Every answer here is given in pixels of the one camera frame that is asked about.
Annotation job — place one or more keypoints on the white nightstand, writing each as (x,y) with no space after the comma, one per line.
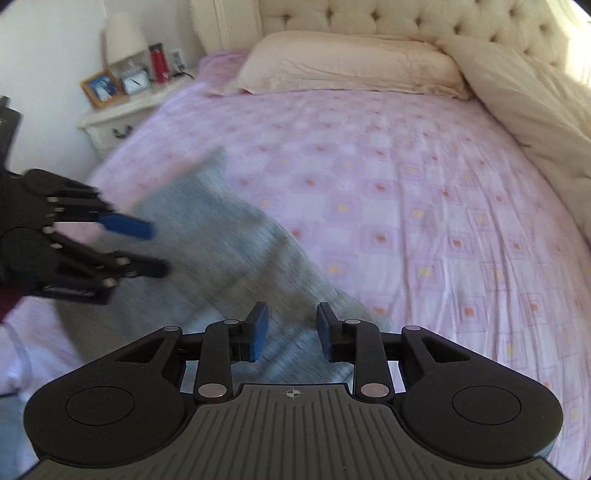
(108,127)

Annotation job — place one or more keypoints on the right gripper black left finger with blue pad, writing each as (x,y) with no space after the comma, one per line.
(167,351)

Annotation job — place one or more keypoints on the red water bottle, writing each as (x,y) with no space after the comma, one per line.
(159,64)

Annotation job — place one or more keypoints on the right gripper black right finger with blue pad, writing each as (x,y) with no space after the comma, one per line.
(416,350)

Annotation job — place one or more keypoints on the cream tufted headboard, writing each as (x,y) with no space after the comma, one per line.
(544,30)

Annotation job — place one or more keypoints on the pink patterned bed sheet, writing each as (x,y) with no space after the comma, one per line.
(423,209)

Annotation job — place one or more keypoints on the wooden photo frame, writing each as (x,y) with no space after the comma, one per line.
(102,89)

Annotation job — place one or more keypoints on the small desk clock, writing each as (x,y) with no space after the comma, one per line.
(134,80)

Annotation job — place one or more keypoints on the cream pillow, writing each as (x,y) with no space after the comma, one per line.
(294,61)

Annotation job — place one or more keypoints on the grey knit pants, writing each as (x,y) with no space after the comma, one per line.
(225,256)

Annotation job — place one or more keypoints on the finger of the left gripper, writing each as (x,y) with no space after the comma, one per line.
(127,226)
(120,264)

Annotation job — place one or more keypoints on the white table lamp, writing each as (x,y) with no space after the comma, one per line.
(123,39)

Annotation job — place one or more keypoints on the cream duvet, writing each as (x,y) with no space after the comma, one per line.
(543,108)

